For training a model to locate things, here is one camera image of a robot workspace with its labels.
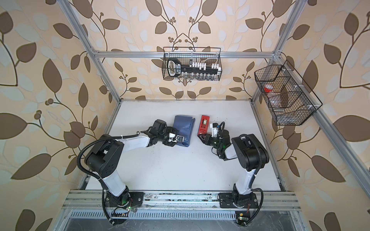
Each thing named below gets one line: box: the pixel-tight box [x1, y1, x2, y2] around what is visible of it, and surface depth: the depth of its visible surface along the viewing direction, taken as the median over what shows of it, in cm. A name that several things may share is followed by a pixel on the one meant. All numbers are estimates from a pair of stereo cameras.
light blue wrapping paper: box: [172, 115, 196, 148], surface depth 96 cm
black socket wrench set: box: [167, 58, 222, 79], surface depth 86 cm
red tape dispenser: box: [197, 115, 210, 136], surface depth 101 cm
